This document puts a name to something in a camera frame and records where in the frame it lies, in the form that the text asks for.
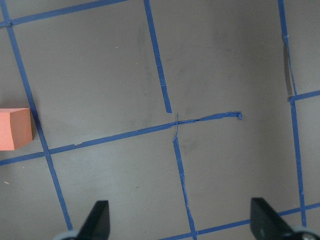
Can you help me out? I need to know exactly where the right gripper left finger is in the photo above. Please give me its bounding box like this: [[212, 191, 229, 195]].
[[77, 200, 111, 240]]

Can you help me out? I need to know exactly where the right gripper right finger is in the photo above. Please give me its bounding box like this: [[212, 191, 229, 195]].
[[250, 197, 295, 240]]

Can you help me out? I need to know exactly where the orange foam block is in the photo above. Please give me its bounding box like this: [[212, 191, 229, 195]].
[[0, 108, 33, 151]]

